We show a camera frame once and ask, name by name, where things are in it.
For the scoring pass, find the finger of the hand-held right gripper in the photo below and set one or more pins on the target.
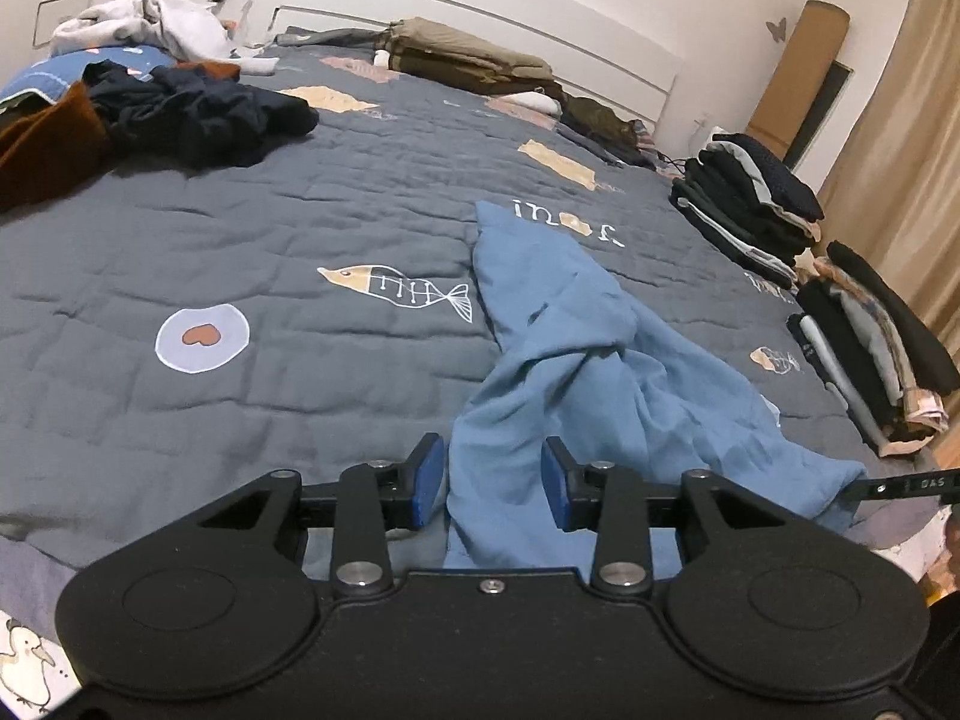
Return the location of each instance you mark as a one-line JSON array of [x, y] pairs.
[[900, 486]]

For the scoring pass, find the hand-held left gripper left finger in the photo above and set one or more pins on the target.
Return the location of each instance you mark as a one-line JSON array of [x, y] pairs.
[[427, 480]]

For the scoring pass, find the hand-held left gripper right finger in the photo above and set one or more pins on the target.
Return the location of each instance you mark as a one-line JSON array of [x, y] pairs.
[[556, 484]]

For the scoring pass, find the blue garment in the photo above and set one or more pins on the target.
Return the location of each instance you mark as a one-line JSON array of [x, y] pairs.
[[600, 405]]

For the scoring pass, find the stack of mixed folded clothes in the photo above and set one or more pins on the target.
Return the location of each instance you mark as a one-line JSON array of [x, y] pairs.
[[862, 330]]

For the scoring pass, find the tall stack of dark clothes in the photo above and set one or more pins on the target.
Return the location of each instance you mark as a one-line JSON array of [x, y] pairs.
[[742, 195]]

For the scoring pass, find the stack of folded khaki clothes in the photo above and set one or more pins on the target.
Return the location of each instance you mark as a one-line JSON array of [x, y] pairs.
[[450, 52]]

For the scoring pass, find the pile of navy clothes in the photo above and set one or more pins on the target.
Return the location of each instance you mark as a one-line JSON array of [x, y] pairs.
[[195, 116]]

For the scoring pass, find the pile of white clothes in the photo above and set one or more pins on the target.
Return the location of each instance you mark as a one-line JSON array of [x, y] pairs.
[[142, 22]]

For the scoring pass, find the grey printed quilt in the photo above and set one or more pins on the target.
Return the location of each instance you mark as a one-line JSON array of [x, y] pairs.
[[262, 240]]

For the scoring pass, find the beige curtain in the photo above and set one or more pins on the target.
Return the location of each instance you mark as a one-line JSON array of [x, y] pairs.
[[915, 127]]

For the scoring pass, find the camouflage garment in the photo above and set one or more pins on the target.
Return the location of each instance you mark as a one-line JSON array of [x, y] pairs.
[[600, 124]]

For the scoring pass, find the dark framed board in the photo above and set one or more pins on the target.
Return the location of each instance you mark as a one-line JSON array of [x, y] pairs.
[[825, 112]]

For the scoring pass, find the white folded cloth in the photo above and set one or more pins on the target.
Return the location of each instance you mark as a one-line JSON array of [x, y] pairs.
[[529, 100]]

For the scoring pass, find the cardboard roll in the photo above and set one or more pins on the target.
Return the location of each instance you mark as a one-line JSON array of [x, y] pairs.
[[802, 75]]

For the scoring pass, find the duck print bed sheet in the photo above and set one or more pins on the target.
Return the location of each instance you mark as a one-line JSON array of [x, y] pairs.
[[22, 660]]

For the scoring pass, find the dark grey garment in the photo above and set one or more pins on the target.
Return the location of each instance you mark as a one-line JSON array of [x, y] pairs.
[[330, 37]]

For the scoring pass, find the white headboard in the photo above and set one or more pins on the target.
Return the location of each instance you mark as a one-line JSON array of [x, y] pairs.
[[525, 22]]

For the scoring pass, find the brown garment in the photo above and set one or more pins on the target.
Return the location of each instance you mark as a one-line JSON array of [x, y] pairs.
[[45, 150]]

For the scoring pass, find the blue patterned pillow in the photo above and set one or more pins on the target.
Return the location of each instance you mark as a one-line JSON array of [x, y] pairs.
[[45, 75]]

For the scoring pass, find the butterfly wall sticker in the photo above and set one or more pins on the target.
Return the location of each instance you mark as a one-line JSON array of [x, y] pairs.
[[776, 28]]

